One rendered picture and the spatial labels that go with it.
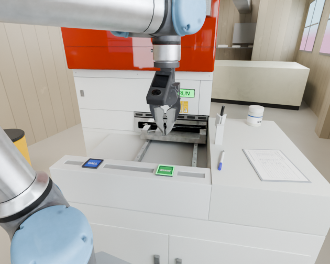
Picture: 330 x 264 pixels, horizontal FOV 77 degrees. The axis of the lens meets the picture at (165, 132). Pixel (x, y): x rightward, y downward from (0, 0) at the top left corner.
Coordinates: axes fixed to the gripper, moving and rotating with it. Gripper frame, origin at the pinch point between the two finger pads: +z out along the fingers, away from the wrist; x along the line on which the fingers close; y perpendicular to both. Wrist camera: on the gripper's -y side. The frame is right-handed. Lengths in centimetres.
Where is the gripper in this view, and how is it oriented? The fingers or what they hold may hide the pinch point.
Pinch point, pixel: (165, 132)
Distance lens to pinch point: 62.7
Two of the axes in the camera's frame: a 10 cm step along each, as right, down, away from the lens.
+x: -9.8, -0.7, 1.6
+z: 0.0, 9.2, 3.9
